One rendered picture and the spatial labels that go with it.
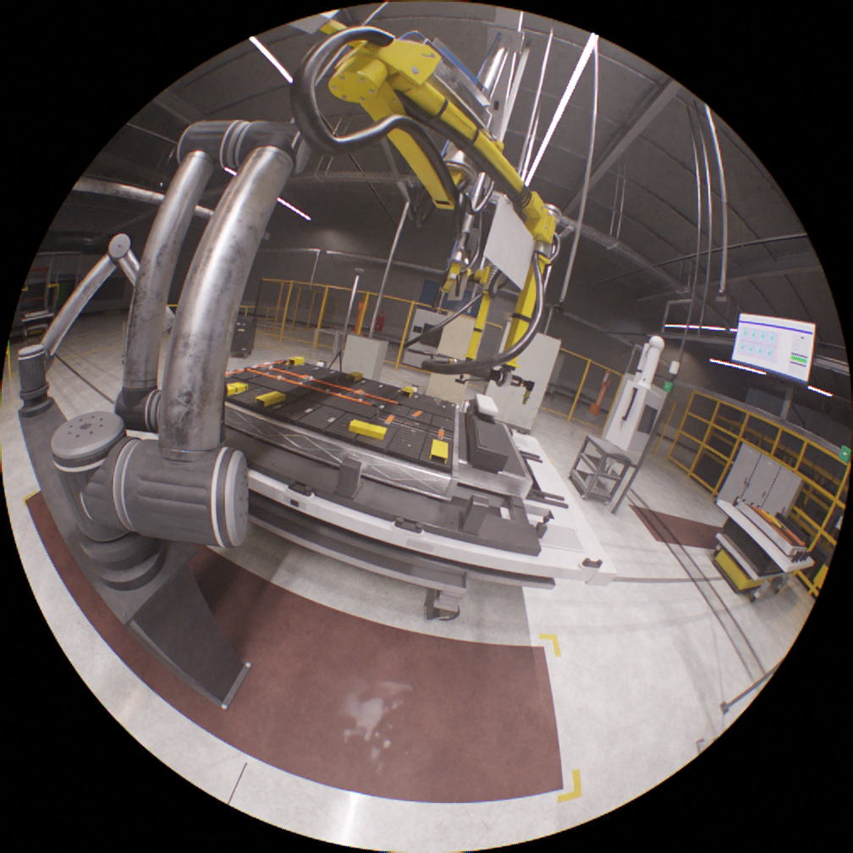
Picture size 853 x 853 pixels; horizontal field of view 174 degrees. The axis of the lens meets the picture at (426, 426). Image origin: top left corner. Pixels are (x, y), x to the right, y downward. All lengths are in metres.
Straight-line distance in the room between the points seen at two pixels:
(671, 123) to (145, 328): 10.85
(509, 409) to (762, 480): 7.58
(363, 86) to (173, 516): 0.82
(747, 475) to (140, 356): 10.14
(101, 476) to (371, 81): 0.83
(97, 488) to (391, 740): 1.41
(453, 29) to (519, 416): 10.50
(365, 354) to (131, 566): 5.55
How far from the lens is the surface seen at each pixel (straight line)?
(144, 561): 0.81
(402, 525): 1.01
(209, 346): 0.55
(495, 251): 0.93
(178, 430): 0.55
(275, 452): 1.29
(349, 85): 0.65
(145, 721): 1.75
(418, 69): 0.73
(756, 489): 9.45
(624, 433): 3.69
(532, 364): 5.91
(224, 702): 1.59
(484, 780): 1.66
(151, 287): 0.77
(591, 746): 2.01
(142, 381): 0.77
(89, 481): 0.66
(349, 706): 1.54
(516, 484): 1.37
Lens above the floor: 1.52
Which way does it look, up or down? 19 degrees down
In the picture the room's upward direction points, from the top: 16 degrees clockwise
